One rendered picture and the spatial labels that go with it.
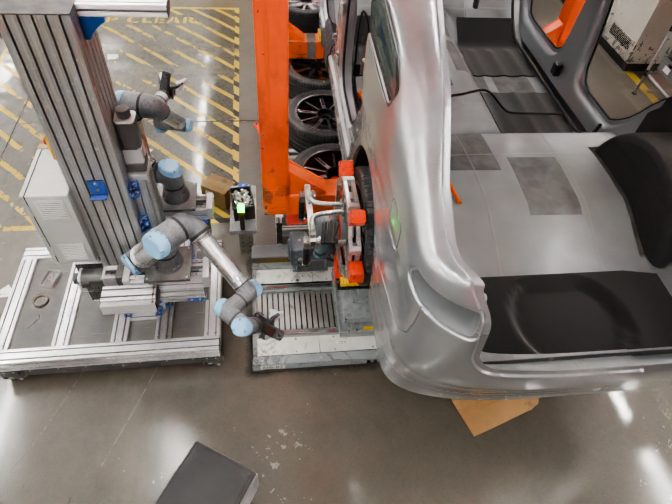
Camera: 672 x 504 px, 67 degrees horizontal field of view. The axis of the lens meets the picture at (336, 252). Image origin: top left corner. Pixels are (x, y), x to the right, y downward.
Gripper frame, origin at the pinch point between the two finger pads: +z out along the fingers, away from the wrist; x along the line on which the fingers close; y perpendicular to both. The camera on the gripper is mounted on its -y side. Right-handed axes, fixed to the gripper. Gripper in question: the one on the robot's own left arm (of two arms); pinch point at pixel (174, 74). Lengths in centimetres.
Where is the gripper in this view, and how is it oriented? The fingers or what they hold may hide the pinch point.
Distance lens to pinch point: 328.2
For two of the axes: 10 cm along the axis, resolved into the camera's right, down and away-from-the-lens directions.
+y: -2.0, 6.2, 7.6
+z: 1.3, -7.5, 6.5
